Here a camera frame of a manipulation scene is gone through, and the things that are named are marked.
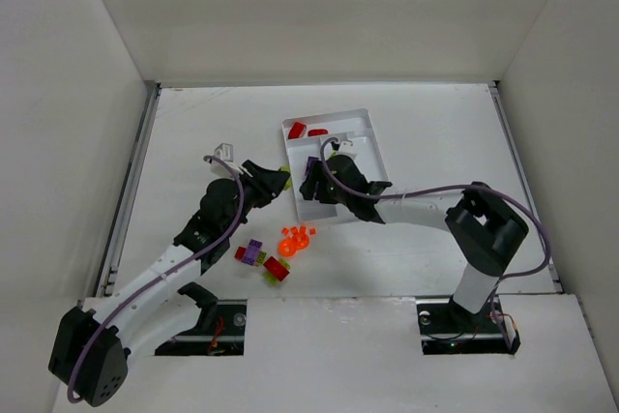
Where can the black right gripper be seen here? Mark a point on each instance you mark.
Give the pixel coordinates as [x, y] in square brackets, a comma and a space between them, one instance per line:
[314, 180]

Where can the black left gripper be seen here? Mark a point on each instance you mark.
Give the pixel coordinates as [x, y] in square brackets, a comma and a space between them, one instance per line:
[261, 182]

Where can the red curved lego brick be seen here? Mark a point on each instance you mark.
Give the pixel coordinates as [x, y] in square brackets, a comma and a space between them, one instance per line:
[317, 132]

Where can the red flower lego brick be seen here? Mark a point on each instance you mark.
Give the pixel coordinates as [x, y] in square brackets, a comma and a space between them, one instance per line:
[298, 130]

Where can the lime green small lego brick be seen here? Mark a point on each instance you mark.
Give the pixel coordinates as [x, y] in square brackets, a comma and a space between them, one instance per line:
[260, 259]

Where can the purple sloped lego brick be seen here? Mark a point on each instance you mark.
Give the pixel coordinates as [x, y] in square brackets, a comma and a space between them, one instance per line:
[310, 162]

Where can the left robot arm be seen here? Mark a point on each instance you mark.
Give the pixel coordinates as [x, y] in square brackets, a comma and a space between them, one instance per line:
[91, 350]

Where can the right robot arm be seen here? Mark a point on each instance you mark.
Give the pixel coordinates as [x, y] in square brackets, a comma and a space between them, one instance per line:
[486, 229]

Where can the lime lego under purple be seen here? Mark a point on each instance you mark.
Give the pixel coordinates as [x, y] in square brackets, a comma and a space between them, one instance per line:
[288, 183]

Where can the white divided sorting tray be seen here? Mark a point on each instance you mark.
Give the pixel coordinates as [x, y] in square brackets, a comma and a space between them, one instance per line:
[354, 125]

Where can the small orange lego pieces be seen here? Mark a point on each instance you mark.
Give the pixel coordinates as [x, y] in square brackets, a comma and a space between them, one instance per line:
[298, 230]

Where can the purple long lego brick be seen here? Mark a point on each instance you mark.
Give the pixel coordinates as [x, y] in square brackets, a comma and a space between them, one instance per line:
[252, 252]

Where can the small red lego brick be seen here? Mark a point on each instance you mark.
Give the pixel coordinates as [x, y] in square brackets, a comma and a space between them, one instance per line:
[240, 253]

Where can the red square lego brick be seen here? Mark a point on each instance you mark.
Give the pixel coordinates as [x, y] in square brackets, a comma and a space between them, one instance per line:
[276, 269]

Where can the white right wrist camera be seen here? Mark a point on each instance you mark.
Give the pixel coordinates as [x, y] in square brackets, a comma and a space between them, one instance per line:
[345, 147]

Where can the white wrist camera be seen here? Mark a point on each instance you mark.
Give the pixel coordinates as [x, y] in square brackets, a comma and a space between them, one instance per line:
[223, 152]
[345, 147]

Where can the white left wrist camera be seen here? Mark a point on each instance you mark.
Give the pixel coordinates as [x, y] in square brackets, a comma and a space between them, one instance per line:
[223, 152]

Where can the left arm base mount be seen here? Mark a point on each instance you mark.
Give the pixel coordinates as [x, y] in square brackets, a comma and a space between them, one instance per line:
[218, 330]

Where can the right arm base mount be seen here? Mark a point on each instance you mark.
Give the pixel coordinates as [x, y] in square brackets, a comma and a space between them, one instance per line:
[447, 329]

